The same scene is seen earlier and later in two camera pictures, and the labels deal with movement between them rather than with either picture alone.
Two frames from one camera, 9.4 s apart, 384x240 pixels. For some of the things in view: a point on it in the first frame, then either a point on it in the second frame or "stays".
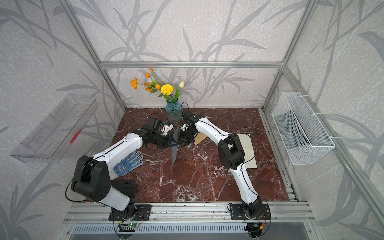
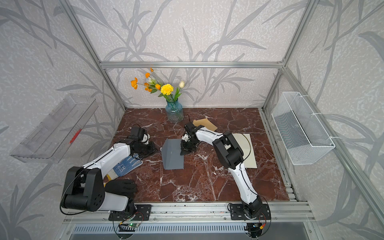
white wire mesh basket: x=304 y=138 stays
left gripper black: x=169 y=140 -> x=152 y=149
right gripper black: x=184 y=141 -> x=184 y=150
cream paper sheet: x=246 y=143 stays
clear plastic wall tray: x=48 y=141 stays
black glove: x=127 y=187 stays
